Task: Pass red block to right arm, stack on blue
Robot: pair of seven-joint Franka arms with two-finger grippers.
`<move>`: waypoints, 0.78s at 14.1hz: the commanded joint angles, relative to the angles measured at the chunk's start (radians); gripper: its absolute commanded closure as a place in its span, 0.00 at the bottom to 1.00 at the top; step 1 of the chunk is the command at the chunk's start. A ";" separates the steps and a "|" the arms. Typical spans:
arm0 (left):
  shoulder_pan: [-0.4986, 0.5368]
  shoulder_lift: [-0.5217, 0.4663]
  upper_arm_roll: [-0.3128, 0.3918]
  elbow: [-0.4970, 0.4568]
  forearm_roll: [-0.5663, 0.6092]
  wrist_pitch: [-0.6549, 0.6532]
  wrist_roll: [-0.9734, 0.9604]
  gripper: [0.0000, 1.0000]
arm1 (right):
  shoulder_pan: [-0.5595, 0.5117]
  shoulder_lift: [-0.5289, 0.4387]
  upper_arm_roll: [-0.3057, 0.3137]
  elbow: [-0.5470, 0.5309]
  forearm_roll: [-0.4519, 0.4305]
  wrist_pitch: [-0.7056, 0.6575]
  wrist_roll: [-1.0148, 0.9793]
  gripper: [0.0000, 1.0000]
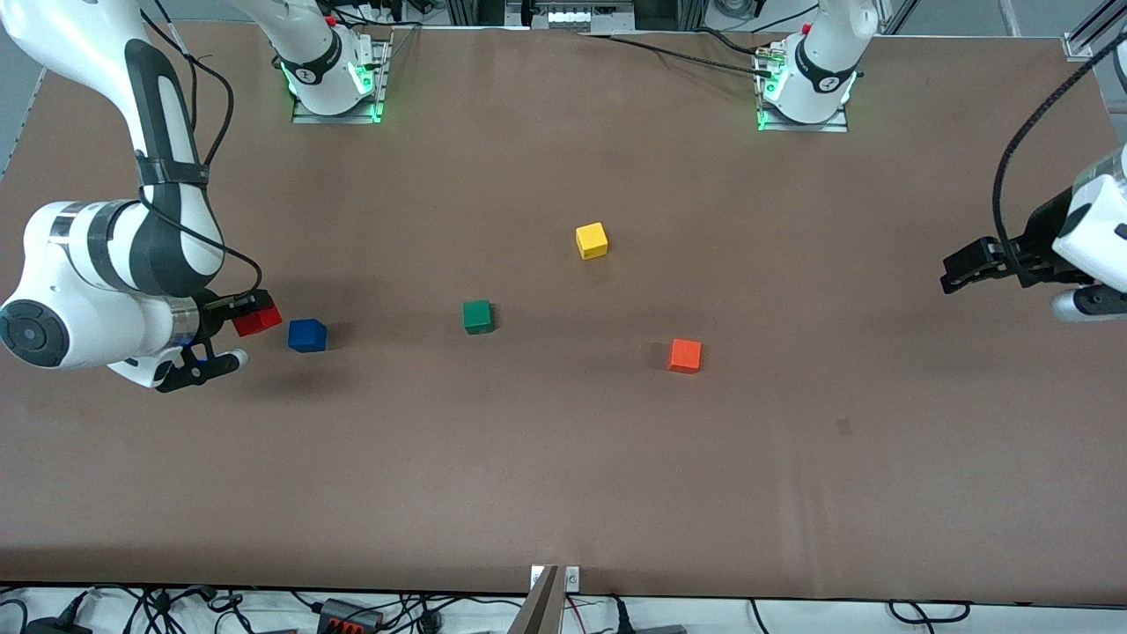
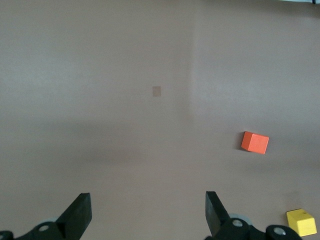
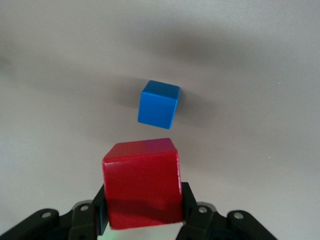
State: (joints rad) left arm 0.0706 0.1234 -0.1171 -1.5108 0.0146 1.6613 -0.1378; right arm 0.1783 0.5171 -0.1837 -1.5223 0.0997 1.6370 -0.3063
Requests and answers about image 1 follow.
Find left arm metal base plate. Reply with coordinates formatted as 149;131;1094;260
755;40;851;135

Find long black table cable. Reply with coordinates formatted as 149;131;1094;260
584;32;776;78

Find short black table cable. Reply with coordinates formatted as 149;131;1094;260
694;26;771;58

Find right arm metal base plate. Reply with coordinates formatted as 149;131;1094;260
292;25;394;124

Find black box with orange levers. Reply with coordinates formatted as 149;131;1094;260
315;598;385;634

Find grey terminal block device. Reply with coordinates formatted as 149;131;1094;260
533;0;637;33

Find red wooden cube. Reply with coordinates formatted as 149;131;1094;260
232;304;284;338

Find aluminium corner profile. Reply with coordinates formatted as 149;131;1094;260
1064;0;1127;59

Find brown slanted post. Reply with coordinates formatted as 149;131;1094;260
509;565;564;634

